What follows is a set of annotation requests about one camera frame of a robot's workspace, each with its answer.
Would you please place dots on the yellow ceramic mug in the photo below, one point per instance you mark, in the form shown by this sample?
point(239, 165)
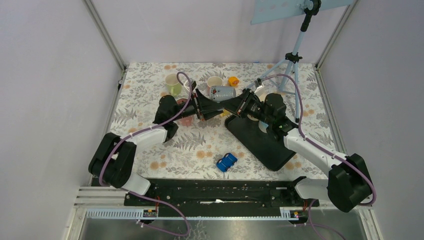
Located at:
point(225, 113)

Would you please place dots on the light green mug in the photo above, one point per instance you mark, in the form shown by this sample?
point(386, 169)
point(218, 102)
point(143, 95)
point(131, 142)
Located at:
point(173, 86)

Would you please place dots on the large pink speckled mug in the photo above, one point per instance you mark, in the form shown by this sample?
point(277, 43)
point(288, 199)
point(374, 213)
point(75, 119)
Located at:
point(186, 121)

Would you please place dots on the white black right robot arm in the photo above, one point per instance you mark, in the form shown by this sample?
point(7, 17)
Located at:
point(348, 181)

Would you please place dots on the black plastic tray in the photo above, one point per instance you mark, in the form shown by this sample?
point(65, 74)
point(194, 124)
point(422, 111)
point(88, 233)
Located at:
point(271, 153)

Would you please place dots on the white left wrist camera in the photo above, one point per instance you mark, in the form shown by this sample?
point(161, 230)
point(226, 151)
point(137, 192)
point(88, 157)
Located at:
point(189, 87)

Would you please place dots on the small orange toy cup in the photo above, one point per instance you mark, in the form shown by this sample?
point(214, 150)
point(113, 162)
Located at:
point(233, 81)

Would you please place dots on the pink ceramic mug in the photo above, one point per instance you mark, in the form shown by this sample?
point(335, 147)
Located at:
point(214, 81)

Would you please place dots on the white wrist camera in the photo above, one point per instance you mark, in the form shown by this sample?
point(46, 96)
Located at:
point(189, 87)
point(259, 87)

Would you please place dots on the floral patterned table mat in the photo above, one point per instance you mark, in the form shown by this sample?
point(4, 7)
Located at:
point(194, 150)

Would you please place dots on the light blue tripod stand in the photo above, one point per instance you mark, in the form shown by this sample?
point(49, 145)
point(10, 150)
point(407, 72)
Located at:
point(292, 59)

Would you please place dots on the blue toy car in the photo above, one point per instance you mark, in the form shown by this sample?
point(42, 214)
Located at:
point(226, 162)

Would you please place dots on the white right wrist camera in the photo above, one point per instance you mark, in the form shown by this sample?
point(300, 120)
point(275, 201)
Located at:
point(259, 87)

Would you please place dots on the beige patterned tall mug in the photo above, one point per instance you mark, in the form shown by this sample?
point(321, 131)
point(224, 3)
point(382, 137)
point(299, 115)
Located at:
point(262, 97)

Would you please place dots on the small grey mug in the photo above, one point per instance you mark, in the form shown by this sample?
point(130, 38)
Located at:
point(221, 93)

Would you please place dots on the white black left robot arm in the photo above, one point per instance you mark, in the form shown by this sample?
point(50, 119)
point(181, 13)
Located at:
point(113, 160)

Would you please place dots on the light blue mug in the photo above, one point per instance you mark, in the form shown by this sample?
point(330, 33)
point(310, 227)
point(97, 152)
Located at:
point(263, 126)

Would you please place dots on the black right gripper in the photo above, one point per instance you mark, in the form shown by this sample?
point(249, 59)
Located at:
point(244, 100)

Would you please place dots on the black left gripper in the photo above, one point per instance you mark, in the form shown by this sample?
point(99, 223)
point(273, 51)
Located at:
point(202, 105)

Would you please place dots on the light blue perforated board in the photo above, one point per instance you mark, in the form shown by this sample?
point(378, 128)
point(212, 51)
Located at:
point(271, 10)

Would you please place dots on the white slotted cable duct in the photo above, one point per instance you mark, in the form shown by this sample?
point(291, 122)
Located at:
point(273, 214)

